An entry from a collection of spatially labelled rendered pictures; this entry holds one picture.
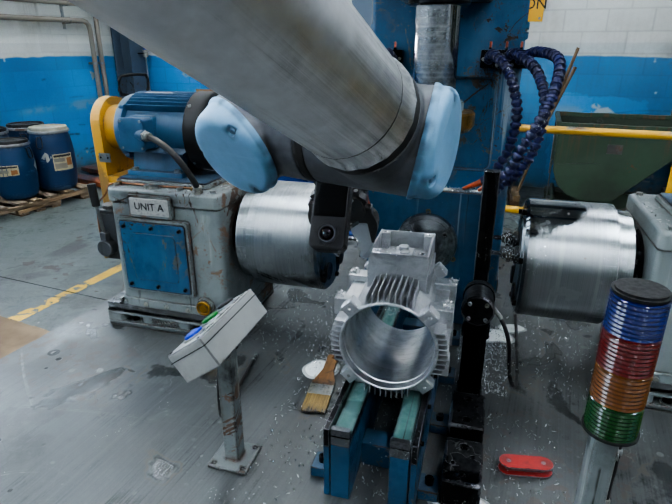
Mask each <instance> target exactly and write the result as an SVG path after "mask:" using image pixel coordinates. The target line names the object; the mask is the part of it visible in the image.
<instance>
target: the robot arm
mask: <svg viewBox="0 0 672 504"><path fill-rule="evenodd" d="M67 1H69V2H71V3H72V4H74V5H76V6H77V7H79V8H80V9H82V10H84V11H85V12H87V13H88V14H90V15H92V16H93V17H95V18H96V19H98V20H100V21H101V22H103V23H105V24H106V25H108V26H109V27H111V28H113V29H114V30H116V31H117V32H119V33H121V34H122V35H124V36H126V37H127V38H129V39H130V40H132V41H134V42H135V43H137V44H138V45H140V46H142V47H143V48H145V49H146V50H148V51H150V52H151V53H153V54H155V55H156V56H158V57H159V58H161V59H163V60H164V61H166V62H167V63H169V64H171V65H172V66H174V67H176V68H177V69H179V70H180V71H182V72H184V73H185V74H187V75H188V76H190V77H192V78H193V79H195V80H197V81H198V82H200V83H201V84H203V85H205V86H206V87H208V88H209V89H211V90H213V91H214V92H216V93H217V94H219V95H218V96H217V97H213V98H211V99H210V101H209V103H208V106H207V107H206V108H205V109H204V111H203V112H202V113H201V114H200V115H199V117H198V119H197V121H196V124H195V135H196V140H197V143H198V145H199V147H200V150H201V151H202V152H203V155H204V157H205V158H206V160H207V161H208V163H209V164H210V165H211V166H212V168H213V169H214V170H215V171H216V172H217V173H218V174H219V175H220V176H221V177H223V178H224V179H225V180H226V181H228V182H229V183H231V184H232V185H234V186H235V187H237V188H239V189H241V190H244V191H246V192H250V193H263V192H266V191H267V190H269V189H270V188H273V187H274V186H275V185H276V184H277V181H278V178H279V177H281V176H286V177H291V178H296V179H302V180H307V181H314V185H315V189H314V190H313V191H312V192H311V195H310V198H312V199H309V202H308V206H309V211H308V220H309V223H310V225H311V226H310V234H309V245H310V246H311V247H312V248H313V249H314V250H316V251H317V252H324V253H334V254H335V255H336V256H337V257H340V255H341V253H344V252H345V251H346V250H347V247H348V238H349V228H350V222H351V223H352V227H351V232H352V234H353V236H354V237H356V239H357V241H358V243H357V247H358V249H359V250H360V255H359V257H361V258H363V259H365V260H366V259H367V258H368V257H369V256H370V254H371V253H372V250H373V246H374V242H375V238H376V234H377V230H378V226H379V214H378V212H377V210H376V209H375V208H374V207H373V204H372V203H368V197H367V193H368V190H370V191H372V193H374V191H376V192H382V193H388V194H394V195H400V196H405V197H406V199H408V200H410V199H412V198H419V199H433V198H435V197H437V196H438V195H439V194H440V193H441V192H442V191H443V189H444V188H445V186H446V184H447V182H448V180H449V178H450V175H451V172H452V169H453V166H454V162H455V159H456V155H457V150H458V145H459V139H460V131H461V118H462V111H461V101H460V97H459V94H458V93H457V91H456V90H455V89H454V88H452V87H450V86H443V85H442V84H441V83H438V82H435V84H434V85H426V84H418V83H416V82H415V80H414V79H413V77H412V76H411V75H410V73H409V72H408V71H407V70H406V69H405V67H404V66H403V65H402V63H400V62H399V61H398V60H397V59H396V58H394V57H392V56H391V54H390V53H389V52H388V50H387V49H386V48H385V46H384V45H383V44H382V42H381V41H380V40H379V39H378V37H377V36H376V35H375V33H374V32H373V31H372V29H371V28H370V27H369V25H368V24H367V23H366V21H365V20H364V19H363V17H362V16H361V15H360V13H359V12H358V11H357V10H356V8H355V7H354V6H353V4H352V3H351V2H350V0H67Z"/></svg>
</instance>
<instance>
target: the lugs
mask: <svg viewBox="0 0 672 504"><path fill-rule="evenodd" d="M447 274H448V270H447V269H446V267H445V266H444V265H443V264H442V263H441V262H440V261H439V262H438V263H436V264H435V266H434V275H435V276H436V277H439V278H444V277H445V276H447ZM360 305H361V302H360V300H359V299H358V298H357V297H356V296H355V295H352V296H351V297H350V298H348V299H347V300H346V301H345V302H344V303H343V304H342V306H341V310H342V311H343V312H344V313H345V314H346V315H347V316H348V317H350V316H351V315H352V314H353V313H354V312H356V311H357V310H359V307H360ZM419 317H420V318H421V319H422V320H423V321H424V322H425V323H426V324H427V325H428V326H429V327H431V326H433V325H434V324H435V323H437V322H438V321H439V319H440V313H439V312H438V311H437V310H436V309H435V308H434V307H433V306H432V305H431V304H428V305H427V306H426V307H424V308H423V309H421V311H420V315H419ZM340 374H341V375H342V376H343V377H344V378H345V379H346V380H347V381H348V382H349V383H351V382H353V381H354V380H356V379H357V378H358V377H357V376H355V375H354V374H353V373H352V371H351V370H350V369H349V368H348V367H347V365H344V366H343V368H342V370H341V372H340ZM434 384H435V380H434V379H433V378H432V376H431V375H430V376H429V377H428V378H427V379H425V380H424V381H423V382H421V383H420V384H418V385H416V386H415V387H416V388H417V389H418V390H419V392H420V393H421V394H425V393H427V392H428V391H430V390H431V389H433V388H434Z"/></svg>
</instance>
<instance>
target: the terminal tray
mask: <svg viewBox="0 0 672 504"><path fill-rule="evenodd" d="M435 237H436V234H433V233H421V232H409V231H397V230H385V229H381V231H380V233H379V235H378V236H377V238H376V240H375V242H374V246H373V250H372V253H371V254H370V256H369V257H368V268H367V287H368V288H369V287H370V286H371V284H372V282H373V280H374V278H375V276H377V282H378V280H379V277H380V275H382V282H383V280H384V278H385V276H386V274H387V282H388V281H389V279H390V276H391V274H393V282H394V280H395V278H396V275H397V274H398V282H400V280H401V277H402V275H403V277H404V278H403V283H406V280H407V277H408V276H409V285H411V283H412V280H413V278H414V287H415V288H416V287H417V284H418V280H420V287H419V290H421V291H422V292H424V293H425V294H429V291H430V288H431V282H432V280H433V274H434V266H435V257H436V253H435V252H434V251H435ZM396 246H398V247H397V248H396V249H395V247H396ZM387 248H388V250H389V251H388V252H390V253H388V252H387V250H386V249H387ZM393 248H394V249H395V250H394V249H393ZM415 251H416V252H415ZM422 251H423V252H422ZM392 252H393V253H392ZM414 253H415V255H414Z"/></svg>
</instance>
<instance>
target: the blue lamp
mask: <svg viewBox="0 0 672 504"><path fill-rule="evenodd" d="M607 304H608V305H607V307H606V308H607V309H606V313H605V318H604V322H603V326H604V328H605V329H606V330H607V331H608V332H609V333H611V334H612V335H614V336H616V337H618V338H620V339H623V340H626V341H629V342H634V343H641V344H651V343H657V342H659V341H661V340H662V339H663V337H664V333H665V330H666V325H667V321H668V317H669V313H670V309H671V304H672V301H671V302H670V303H667V304H664V305H659V306H650V305H642V304H637V303H633V302H630V301H627V300H625V299H623V298H621V297H619V296H617V295H616V294H615V293H614V292H613V291H612V289H610V293H609V298H608V302H607Z"/></svg>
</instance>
